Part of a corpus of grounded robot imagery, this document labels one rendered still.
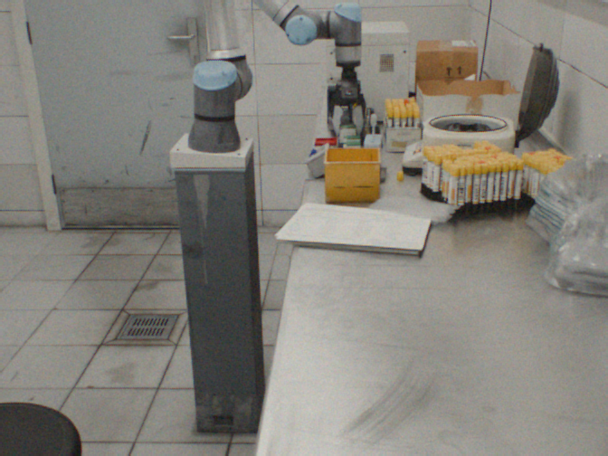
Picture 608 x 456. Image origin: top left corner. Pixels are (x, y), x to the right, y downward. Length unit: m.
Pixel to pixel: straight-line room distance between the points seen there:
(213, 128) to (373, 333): 1.06
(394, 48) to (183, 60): 1.60
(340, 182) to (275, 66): 2.17
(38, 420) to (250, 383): 1.01
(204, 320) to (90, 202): 2.04
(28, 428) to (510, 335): 0.86
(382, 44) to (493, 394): 1.65
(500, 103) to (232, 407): 1.23
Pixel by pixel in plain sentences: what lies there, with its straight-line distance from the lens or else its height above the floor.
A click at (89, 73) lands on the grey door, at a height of 0.84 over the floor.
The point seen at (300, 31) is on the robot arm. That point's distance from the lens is 2.02.
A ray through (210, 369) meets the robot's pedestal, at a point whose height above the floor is 0.23.
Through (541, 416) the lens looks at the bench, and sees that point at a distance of 1.06.
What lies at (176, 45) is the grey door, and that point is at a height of 0.98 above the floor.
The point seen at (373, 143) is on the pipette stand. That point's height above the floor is 0.97.
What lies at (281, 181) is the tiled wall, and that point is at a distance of 4.04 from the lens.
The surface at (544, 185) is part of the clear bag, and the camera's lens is 1.62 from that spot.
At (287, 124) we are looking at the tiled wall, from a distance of 3.96.
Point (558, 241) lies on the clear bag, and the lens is 1.43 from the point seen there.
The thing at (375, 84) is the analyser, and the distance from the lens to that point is 2.57.
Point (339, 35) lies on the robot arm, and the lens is 2.16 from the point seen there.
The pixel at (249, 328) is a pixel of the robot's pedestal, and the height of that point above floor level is 0.37.
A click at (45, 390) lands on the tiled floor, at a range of 2.87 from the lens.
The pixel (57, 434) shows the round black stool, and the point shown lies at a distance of 1.46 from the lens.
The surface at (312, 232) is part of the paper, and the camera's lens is 1.57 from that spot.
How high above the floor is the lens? 1.46
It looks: 22 degrees down
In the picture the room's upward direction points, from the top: 1 degrees counter-clockwise
